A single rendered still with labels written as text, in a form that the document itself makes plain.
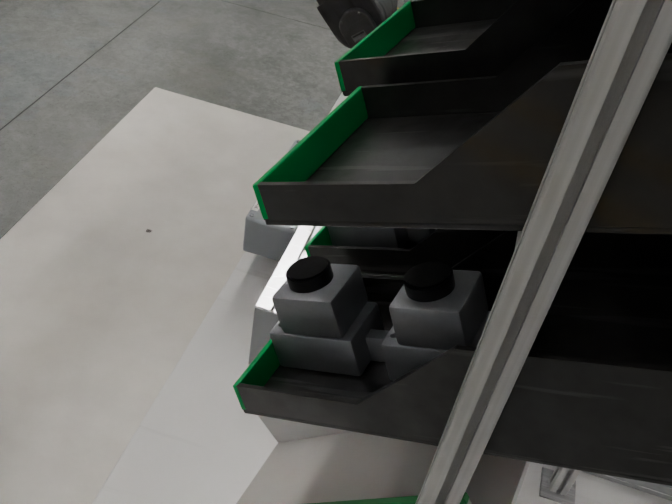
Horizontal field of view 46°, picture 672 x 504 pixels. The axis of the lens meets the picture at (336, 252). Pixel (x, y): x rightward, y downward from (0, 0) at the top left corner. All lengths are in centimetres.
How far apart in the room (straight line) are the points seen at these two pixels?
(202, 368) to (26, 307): 24
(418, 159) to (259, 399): 19
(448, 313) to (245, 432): 51
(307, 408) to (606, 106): 28
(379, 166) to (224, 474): 53
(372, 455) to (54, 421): 42
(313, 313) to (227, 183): 78
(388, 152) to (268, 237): 60
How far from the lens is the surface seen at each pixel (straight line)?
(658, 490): 102
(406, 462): 62
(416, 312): 46
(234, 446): 91
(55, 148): 286
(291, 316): 51
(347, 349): 51
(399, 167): 43
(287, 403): 50
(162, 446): 91
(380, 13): 83
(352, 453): 67
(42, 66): 334
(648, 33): 28
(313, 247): 61
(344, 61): 52
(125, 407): 95
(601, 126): 29
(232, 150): 134
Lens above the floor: 161
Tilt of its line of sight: 40 degrees down
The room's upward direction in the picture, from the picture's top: 11 degrees clockwise
